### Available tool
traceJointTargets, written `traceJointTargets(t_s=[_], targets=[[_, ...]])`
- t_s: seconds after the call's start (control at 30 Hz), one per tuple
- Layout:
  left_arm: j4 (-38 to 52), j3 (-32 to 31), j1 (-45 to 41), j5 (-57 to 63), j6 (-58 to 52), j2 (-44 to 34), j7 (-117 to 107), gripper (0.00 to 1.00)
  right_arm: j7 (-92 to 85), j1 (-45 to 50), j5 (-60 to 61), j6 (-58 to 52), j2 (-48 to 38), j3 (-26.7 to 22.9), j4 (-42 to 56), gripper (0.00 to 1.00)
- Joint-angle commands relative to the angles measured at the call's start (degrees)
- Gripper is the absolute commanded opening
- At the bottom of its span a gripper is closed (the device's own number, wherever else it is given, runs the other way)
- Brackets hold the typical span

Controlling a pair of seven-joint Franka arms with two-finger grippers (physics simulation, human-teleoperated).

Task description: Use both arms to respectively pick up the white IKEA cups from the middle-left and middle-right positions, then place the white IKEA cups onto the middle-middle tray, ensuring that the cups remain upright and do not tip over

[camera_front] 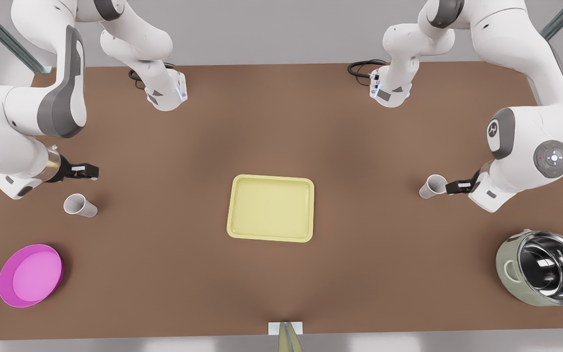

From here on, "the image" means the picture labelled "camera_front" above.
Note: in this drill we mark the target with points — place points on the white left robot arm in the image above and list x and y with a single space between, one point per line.
521 132

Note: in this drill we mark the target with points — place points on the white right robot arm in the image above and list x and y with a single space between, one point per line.
61 105

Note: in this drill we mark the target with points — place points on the white IKEA cup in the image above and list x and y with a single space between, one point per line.
80 205
432 186

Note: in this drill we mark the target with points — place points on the pale yellow tray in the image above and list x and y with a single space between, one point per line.
271 208

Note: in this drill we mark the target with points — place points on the magenta plastic bowl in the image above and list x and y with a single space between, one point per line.
31 275

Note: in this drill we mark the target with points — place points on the green steel-lined pot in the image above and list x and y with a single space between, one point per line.
545 268

